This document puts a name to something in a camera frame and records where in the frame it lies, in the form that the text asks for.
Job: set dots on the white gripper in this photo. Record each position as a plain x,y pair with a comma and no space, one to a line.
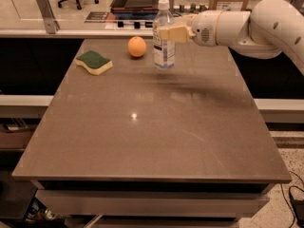
202,28

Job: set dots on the clear plastic water bottle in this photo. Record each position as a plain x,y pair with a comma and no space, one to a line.
163,50

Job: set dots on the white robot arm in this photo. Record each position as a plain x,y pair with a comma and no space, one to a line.
270,28

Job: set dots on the orange fruit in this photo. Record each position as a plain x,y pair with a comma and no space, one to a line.
137,46

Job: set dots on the green yellow sponge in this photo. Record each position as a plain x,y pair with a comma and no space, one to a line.
94,63

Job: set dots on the left metal rail bracket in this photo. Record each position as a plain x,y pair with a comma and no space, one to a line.
51,25

